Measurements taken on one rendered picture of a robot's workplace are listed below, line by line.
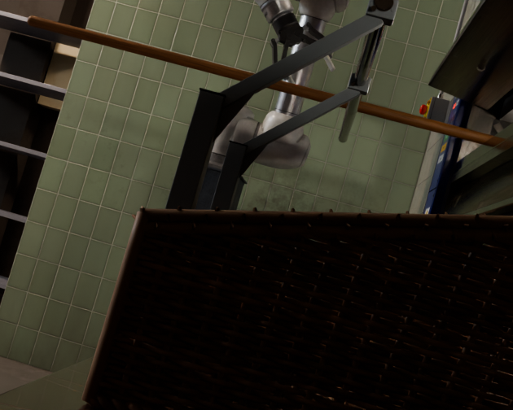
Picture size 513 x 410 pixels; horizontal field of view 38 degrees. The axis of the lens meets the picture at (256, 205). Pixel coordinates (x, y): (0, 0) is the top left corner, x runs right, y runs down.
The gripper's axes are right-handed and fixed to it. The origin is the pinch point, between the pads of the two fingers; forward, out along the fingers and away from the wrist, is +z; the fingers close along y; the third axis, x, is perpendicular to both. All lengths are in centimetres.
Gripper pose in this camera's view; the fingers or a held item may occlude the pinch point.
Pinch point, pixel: (312, 76)
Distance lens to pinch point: 234.3
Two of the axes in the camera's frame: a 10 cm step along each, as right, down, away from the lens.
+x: 1.5, -1.2, -9.8
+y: -8.8, 4.4, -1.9
